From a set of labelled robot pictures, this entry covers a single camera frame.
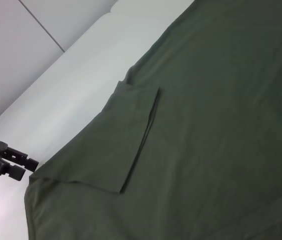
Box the dark green shirt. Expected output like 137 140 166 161
23 0 282 240

